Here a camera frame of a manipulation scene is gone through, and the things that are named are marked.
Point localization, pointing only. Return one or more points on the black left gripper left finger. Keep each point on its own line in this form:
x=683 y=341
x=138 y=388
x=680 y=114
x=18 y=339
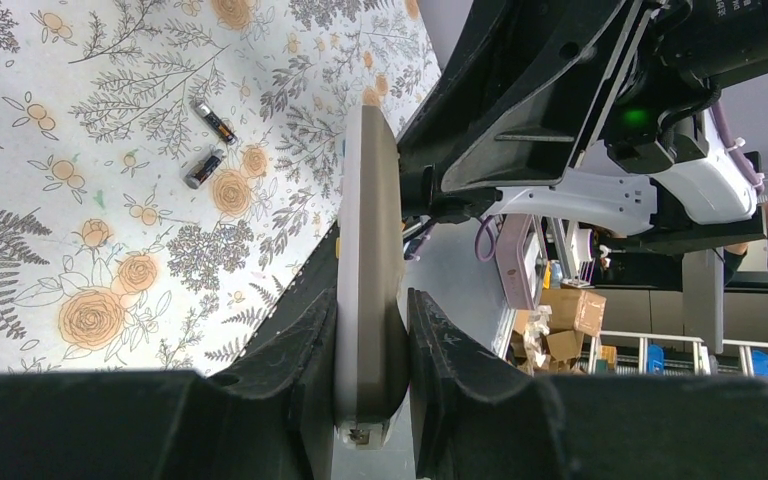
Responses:
x=267 y=416

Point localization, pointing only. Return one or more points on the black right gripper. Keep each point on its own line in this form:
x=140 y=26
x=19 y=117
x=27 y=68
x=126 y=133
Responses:
x=527 y=88

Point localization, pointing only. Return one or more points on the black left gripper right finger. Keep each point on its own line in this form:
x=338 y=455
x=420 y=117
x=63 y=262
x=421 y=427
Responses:
x=474 y=416

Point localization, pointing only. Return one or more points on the white remote control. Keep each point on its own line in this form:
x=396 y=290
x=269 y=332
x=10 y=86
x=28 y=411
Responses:
x=372 y=360

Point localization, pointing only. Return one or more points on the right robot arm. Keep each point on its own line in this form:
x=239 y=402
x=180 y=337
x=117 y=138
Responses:
x=662 y=163

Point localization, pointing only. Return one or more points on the cardboard box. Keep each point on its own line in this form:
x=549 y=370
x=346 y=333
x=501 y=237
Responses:
x=581 y=310

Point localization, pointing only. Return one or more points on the left AAA battery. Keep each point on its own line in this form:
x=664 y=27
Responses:
x=203 y=169

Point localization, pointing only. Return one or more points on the aaa battery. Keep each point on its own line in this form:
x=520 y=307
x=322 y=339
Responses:
x=216 y=124
x=203 y=169

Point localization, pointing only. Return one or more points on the floral table mat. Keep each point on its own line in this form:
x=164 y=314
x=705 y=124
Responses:
x=108 y=260

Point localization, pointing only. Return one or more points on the right AAA battery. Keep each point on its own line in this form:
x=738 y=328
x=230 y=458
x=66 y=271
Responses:
x=216 y=124

